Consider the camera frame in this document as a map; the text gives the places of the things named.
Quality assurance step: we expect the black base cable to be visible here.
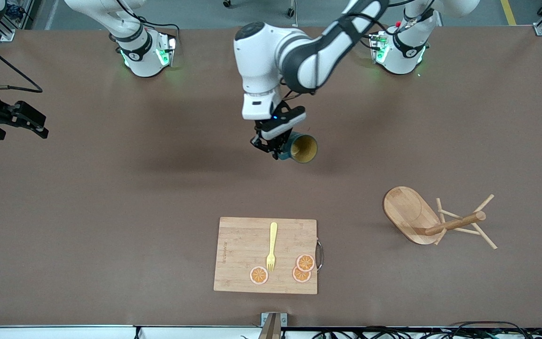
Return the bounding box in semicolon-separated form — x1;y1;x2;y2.
115;0;181;50

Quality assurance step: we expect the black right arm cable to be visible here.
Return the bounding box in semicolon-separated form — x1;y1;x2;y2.
0;27;43;92

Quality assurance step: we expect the white edge rail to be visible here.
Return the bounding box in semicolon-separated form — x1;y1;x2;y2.
0;325;262;339

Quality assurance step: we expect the aluminium camera mast bracket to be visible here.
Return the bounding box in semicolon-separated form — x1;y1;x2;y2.
258;312;288;339

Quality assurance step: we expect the black cable tangle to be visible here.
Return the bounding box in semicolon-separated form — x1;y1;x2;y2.
313;328;415;339

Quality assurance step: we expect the yellow plastic fork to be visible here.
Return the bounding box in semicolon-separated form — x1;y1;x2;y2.
266;222;278;272

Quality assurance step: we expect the black looping cable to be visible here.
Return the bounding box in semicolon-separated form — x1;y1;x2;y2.
447;321;533;339

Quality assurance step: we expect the bamboo cutting board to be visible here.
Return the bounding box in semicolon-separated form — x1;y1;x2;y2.
214;217;324;295

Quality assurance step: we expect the teal ribbed mug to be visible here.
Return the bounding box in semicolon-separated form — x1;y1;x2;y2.
278;132;319;164

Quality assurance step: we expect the wooden mug tree rack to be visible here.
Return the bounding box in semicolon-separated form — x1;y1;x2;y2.
383;186;498;250

